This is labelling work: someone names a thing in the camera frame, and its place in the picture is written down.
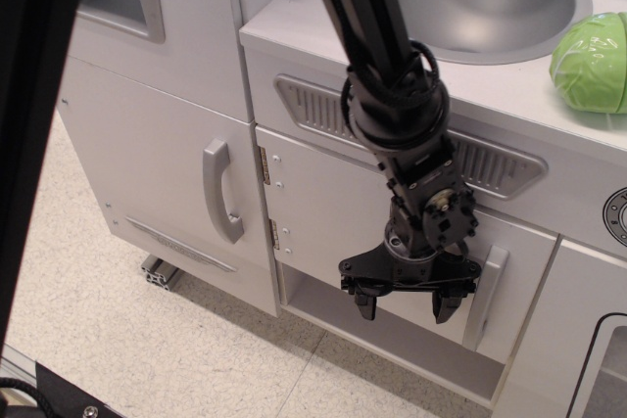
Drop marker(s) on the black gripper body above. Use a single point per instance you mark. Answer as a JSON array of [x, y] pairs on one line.
[[384, 270]]

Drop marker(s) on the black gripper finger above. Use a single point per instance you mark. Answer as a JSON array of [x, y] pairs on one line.
[[366, 304], [445, 303]]

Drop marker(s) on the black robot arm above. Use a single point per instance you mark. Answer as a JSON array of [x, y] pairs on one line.
[[396, 104]]

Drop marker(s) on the grey vent panel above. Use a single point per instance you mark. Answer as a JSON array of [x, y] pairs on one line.
[[494, 169]]

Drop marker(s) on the black oven dial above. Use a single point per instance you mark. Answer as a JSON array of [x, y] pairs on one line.
[[614, 216]]

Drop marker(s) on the aluminium extrusion foot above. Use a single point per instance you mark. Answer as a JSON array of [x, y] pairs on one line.
[[160, 273]]

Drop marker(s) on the white toy kitchen unit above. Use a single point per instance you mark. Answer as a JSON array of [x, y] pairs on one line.
[[544, 335]]

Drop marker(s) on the silver sink bowl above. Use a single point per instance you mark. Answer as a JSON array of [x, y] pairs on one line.
[[492, 32]]

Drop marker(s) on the green toy cabbage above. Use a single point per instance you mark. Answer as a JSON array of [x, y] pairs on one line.
[[588, 66]]

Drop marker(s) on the grey fridge door handle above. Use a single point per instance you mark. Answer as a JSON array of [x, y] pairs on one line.
[[215, 162]]

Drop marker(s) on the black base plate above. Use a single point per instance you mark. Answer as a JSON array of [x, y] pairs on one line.
[[29, 389]]

